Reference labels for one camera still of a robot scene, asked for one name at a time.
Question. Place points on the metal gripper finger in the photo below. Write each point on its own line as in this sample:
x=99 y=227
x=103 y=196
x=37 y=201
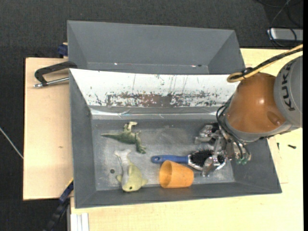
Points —
x=206 y=133
x=210 y=166

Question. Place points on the orange plastic cup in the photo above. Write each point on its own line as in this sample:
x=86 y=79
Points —
x=179 y=175

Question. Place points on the small black screw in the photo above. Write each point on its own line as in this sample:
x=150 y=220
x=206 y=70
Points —
x=292 y=146

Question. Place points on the green toy dinosaur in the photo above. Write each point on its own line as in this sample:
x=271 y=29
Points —
x=127 y=136

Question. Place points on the pale green toy whale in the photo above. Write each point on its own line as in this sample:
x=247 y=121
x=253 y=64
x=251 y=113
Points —
x=131 y=177

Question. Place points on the grey metal bin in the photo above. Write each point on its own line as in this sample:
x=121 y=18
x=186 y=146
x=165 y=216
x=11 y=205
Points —
x=149 y=47

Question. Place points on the pale wood board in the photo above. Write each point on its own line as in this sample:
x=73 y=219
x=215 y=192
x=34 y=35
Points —
x=48 y=129

